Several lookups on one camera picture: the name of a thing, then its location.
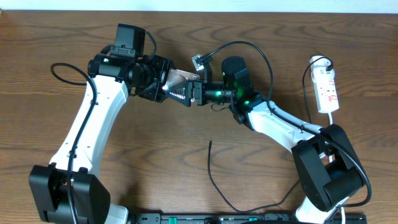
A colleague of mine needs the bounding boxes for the Galaxy S25 Ultra smartphone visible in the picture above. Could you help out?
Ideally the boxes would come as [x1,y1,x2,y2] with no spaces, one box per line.
[162,69,200,91]

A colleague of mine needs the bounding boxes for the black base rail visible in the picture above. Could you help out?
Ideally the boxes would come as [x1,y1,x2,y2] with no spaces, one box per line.
[133,212,368,224]

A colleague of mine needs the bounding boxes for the black charger cable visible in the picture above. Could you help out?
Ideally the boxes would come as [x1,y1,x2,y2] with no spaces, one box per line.
[207,55,335,214]

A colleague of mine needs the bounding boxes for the white power strip cord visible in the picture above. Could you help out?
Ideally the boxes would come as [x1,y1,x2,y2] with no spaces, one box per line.
[327,112,346,224]

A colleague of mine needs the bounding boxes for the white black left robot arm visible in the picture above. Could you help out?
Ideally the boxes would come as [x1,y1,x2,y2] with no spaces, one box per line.
[29,24,173,224]

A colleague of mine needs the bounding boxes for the white power strip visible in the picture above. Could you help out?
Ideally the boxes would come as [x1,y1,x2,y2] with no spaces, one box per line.
[310,55,339,114]

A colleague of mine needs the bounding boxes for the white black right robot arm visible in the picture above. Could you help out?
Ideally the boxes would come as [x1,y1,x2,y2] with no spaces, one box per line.
[162,55,371,223]

